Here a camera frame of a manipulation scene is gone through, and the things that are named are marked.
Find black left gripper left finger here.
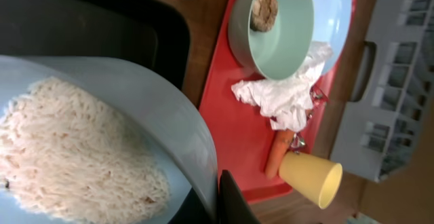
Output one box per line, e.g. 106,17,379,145
169,189,205,224

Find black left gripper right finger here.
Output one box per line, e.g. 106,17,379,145
218,170,260,224

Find yellow plastic cup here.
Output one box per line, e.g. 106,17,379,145
278,152,343,209

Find white paper napkin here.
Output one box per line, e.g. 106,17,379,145
231,41,333,132

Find light blue bowl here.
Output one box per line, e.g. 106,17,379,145
1,56,218,223

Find white rice pile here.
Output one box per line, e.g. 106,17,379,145
1,77,170,223

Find green bowl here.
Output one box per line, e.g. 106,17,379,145
228,0,314,80

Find brown food scrap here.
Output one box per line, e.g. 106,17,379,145
250,0,278,33

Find grey dishwasher rack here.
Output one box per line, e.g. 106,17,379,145
330,0,433,182

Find black waste tray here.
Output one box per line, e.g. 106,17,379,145
1,0,191,88

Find red plastic tray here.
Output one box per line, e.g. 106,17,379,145
198,0,357,204

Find orange carrot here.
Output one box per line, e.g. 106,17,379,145
264,130,295,179

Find red candy wrapper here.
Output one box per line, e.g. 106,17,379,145
289,85,328,154

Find light blue plate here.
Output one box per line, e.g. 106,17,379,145
313,0,353,75

